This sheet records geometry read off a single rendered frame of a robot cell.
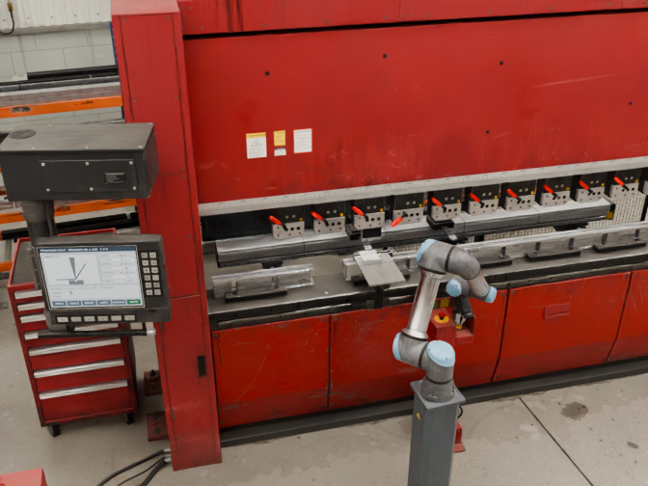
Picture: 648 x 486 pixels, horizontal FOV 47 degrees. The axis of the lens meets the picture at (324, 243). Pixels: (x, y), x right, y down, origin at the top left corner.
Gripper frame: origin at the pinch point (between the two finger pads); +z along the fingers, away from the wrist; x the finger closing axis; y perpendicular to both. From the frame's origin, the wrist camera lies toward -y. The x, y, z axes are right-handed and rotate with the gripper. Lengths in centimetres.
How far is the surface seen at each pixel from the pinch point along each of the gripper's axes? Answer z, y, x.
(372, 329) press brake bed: 11.0, 17.9, 38.9
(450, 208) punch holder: -47, 33, -3
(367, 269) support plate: -25, 22, 42
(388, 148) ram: -82, 37, 31
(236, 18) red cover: -145, 41, 99
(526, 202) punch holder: -45, 33, -44
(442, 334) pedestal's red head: -1.3, -6.3, 11.9
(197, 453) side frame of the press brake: 64, 3, 134
